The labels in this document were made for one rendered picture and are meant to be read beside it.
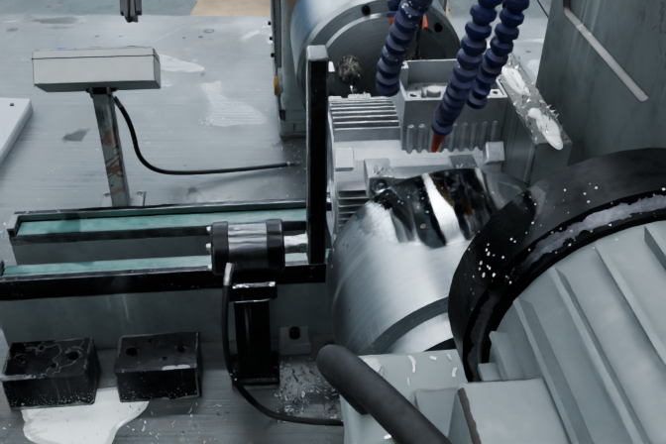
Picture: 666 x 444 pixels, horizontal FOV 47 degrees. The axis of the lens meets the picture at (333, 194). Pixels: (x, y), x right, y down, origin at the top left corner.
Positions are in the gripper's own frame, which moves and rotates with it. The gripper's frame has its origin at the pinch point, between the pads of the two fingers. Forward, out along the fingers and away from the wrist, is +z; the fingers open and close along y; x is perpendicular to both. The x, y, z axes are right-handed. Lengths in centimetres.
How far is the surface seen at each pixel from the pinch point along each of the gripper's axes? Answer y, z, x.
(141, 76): 1.6, 11.0, -3.5
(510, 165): 46, 27, -29
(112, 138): -4.4, 18.7, 5.0
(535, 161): 47, 27, -36
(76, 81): -7.4, 11.4, -3.5
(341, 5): 30.2, 2.9, -8.7
